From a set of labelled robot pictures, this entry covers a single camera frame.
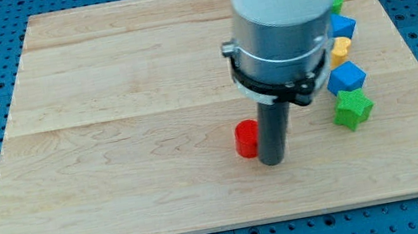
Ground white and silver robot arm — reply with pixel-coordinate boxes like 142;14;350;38
221;0;334;166

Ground blue cube block upper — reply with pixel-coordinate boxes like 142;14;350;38
331;13;357;39

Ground blue cube block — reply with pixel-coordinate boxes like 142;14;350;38
327;61;367;95
331;13;357;39

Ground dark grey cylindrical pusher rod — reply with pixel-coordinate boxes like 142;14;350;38
257;102;290;166

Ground green star block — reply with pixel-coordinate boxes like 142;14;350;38
333;88;374;131

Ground yellow heart block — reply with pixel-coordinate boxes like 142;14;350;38
330;37;352;69

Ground green block far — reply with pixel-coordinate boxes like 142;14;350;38
332;0;344;15

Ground red cylinder block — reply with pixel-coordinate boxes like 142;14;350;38
234;119;259;159

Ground light wooden board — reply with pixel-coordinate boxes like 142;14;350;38
0;0;418;234

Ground black clamp mounting ring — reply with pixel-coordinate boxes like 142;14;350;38
221;41;330;107

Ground blue cube block lower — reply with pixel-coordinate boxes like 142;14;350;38
327;61;367;95

